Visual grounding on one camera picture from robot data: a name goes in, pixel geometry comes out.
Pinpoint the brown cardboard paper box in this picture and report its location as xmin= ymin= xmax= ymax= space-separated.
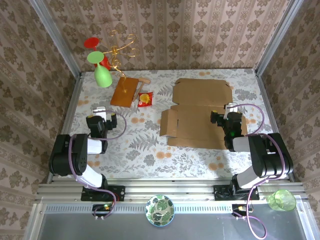
xmin=159 ymin=77 xmax=249 ymax=151

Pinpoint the red snack packet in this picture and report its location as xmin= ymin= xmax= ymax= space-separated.
xmin=137 ymin=91 xmax=154 ymax=108

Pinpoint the green plastic wine glass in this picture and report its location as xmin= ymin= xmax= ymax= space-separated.
xmin=86 ymin=51 xmax=113 ymax=88

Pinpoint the small wooden mallet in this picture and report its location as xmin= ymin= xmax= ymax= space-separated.
xmin=132 ymin=77 xmax=151 ymax=102

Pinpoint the floral tablecloth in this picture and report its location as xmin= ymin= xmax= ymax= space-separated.
xmin=58 ymin=68 xmax=288 ymax=180

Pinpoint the red plastic wine glass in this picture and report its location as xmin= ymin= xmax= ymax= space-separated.
xmin=83 ymin=37 xmax=111 ymax=71

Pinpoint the small right connector board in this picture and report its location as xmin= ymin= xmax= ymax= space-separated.
xmin=231 ymin=203 xmax=253 ymax=221

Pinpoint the small connector board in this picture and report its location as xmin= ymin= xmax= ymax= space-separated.
xmin=92 ymin=203 xmax=113 ymax=221
xmin=231 ymin=203 xmax=253 ymax=221

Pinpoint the small left connector board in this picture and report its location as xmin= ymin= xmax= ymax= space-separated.
xmin=92 ymin=203 xmax=113 ymax=221

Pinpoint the green transparent plastic cup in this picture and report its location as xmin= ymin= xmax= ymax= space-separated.
xmin=267 ymin=189 xmax=297 ymax=213

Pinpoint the leaf pattern bowl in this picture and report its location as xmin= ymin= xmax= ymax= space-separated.
xmin=145 ymin=194 xmax=176 ymax=228

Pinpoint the grey metal shelf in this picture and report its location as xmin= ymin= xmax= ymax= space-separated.
xmin=23 ymin=202 xmax=318 ymax=240

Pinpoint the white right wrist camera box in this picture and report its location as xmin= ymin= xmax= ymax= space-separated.
xmin=224 ymin=102 xmax=239 ymax=120

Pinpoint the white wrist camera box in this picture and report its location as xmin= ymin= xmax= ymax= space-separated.
xmin=91 ymin=106 xmax=108 ymax=118
xmin=224 ymin=102 xmax=239 ymax=120

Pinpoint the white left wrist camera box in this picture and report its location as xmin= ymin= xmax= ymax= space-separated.
xmin=91 ymin=106 xmax=108 ymax=118

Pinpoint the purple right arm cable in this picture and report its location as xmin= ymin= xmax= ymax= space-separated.
xmin=228 ymin=103 xmax=292 ymax=238

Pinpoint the gold wire glass rack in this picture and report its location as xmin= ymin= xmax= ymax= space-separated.
xmin=101 ymin=29 xmax=140 ymax=108

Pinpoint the aluminium table side rail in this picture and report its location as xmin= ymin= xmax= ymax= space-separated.
xmin=254 ymin=69 xmax=296 ymax=182
xmin=46 ymin=72 xmax=85 ymax=185

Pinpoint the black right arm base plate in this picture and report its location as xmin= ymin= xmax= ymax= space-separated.
xmin=213 ymin=184 xmax=260 ymax=201

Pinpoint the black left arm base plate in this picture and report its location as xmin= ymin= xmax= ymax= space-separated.
xmin=80 ymin=185 xmax=126 ymax=202

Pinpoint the aluminium front rail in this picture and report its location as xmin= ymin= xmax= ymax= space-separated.
xmin=34 ymin=182 xmax=307 ymax=202

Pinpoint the aluminium frame post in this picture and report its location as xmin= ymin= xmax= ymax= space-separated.
xmin=254 ymin=0 xmax=305 ymax=76
xmin=28 ymin=0 xmax=82 ymax=78

